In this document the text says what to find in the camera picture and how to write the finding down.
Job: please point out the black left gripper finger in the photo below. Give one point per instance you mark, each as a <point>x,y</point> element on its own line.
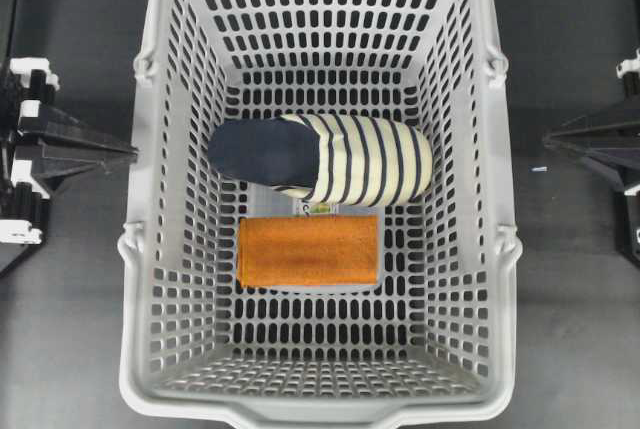
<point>52,124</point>
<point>50,161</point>

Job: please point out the label sticker on basket floor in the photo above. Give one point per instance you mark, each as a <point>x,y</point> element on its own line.
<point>307,209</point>

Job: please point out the grey plastic shopping basket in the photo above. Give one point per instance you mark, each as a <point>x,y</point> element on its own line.
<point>434,339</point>

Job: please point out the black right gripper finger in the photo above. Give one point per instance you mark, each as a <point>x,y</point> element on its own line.
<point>621,170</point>
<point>584,136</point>

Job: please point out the striped navy cream slipper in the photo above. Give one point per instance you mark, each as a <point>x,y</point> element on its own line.
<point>326,158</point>

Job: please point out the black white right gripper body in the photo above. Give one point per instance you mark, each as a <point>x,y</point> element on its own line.
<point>628,201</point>

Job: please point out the orange cloth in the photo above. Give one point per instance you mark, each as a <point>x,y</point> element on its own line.
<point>307,251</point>

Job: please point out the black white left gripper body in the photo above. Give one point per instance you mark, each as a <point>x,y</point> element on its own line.
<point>26,84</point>

